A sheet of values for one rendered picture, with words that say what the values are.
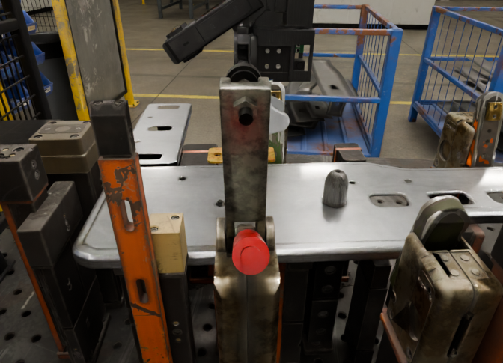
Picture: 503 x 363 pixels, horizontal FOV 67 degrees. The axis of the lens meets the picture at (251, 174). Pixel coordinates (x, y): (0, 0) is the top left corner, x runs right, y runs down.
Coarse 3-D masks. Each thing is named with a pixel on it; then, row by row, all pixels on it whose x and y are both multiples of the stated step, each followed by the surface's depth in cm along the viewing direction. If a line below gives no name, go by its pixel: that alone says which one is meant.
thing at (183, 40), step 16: (224, 0) 40; (240, 0) 38; (256, 0) 38; (208, 16) 38; (224, 16) 38; (240, 16) 38; (176, 32) 39; (192, 32) 38; (208, 32) 39; (224, 32) 39; (176, 48) 39; (192, 48) 39
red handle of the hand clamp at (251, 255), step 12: (240, 228) 32; (252, 228) 32; (240, 240) 22; (252, 240) 22; (240, 252) 22; (252, 252) 22; (264, 252) 22; (240, 264) 22; (252, 264) 22; (264, 264) 22
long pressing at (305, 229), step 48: (144, 192) 54; (192, 192) 54; (288, 192) 54; (384, 192) 54; (432, 192) 54; (480, 192) 54; (96, 240) 45; (192, 240) 45; (288, 240) 45; (336, 240) 45; (384, 240) 44
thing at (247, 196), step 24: (240, 72) 29; (240, 96) 26; (264, 96) 26; (240, 120) 26; (264, 120) 28; (240, 144) 29; (264, 144) 29; (240, 168) 30; (264, 168) 30; (240, 192) 32; (264, 192) 32; (240, 216) 34; (264, 216) 34; (264, 240) 36
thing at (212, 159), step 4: (212, 148) 49; (216, 148) 49; (220, 148) 49; (272, 148) 49; (208, 152) 48; (212, 152) 48; (216, 152) 48; (220, 152) 48; (272, 152) 48; (208, 156) 47; (212, 156) 47; (216, 156) 47; (220, 156) 47; (268, 156) 47; (272, 156) 47; (208, 160) 46; (212, 160) 47; (216, 160) 47; (220, 160) 47; (268, 160) 47; (272, 160) 47
